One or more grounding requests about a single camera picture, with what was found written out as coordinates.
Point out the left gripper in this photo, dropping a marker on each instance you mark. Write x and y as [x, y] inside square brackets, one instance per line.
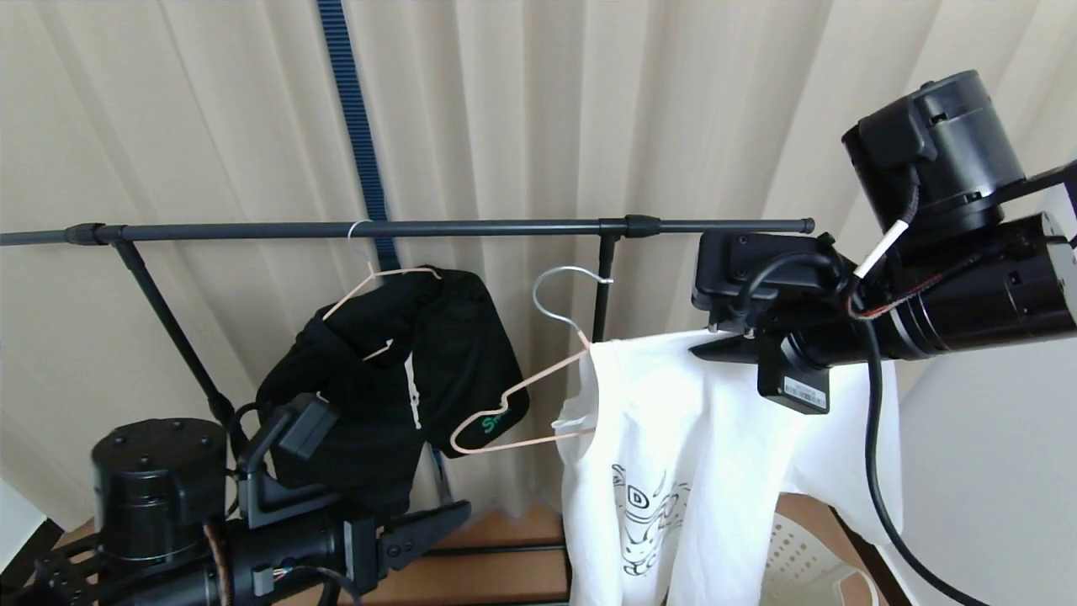
[366, 555]

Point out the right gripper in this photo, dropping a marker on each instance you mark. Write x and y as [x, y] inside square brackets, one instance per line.
[808, 370]

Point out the white garment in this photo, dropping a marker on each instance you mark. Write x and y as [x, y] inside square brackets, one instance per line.
[715, 454]

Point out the black shorts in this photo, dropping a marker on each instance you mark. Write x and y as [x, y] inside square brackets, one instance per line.
[454, 353]

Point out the pink clothes hanger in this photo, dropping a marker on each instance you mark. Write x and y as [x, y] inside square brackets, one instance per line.
[359, 229]
[538, 290]

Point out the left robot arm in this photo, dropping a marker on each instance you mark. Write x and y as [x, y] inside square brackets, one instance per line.
[160, 488]

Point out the white laundry basket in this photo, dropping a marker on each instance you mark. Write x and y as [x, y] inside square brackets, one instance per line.
[812, 564]

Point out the black clothes rack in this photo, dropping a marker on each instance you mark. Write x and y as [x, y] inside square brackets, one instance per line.
[505, 227]

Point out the beige curtain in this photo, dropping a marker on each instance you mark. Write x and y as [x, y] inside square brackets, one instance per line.
[715, 109]
[168, 109]

